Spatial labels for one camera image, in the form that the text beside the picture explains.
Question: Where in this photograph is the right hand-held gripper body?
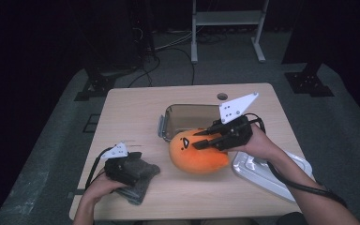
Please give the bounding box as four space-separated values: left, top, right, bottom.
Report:
212 92 260 153

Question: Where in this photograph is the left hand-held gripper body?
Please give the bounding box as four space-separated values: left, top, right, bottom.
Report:
103 142 139 187

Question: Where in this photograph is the orange plush toy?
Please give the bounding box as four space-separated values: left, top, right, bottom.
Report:
168 127 231 175

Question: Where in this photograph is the clear plastic container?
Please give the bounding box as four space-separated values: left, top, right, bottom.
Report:
157 103 224 143

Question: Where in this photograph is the grey cloth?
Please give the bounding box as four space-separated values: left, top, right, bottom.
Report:
115 157 162 206

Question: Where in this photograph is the white container lid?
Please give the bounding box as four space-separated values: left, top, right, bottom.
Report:
231 149 314 204

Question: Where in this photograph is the person's left hand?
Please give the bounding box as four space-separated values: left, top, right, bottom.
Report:
81 173 129 203

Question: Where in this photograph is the person's right hand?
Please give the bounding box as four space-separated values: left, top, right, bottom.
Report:
224 125 284 162

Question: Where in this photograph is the black stand base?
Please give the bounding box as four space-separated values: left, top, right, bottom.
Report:
74 67 117 102
283 60 336 98

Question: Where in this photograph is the white metal stand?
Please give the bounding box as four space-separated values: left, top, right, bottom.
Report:
190 0 270 65

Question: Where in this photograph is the black equipment stand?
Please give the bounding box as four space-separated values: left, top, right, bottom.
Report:
130 0 158 62

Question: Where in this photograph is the black floor cable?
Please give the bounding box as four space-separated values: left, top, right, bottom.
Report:
127 56 161 89
156 47 197 86

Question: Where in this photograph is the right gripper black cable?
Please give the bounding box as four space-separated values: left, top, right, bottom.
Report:
243 112 348 209

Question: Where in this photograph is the white floor cable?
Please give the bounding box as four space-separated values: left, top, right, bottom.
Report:
154 30 195 52

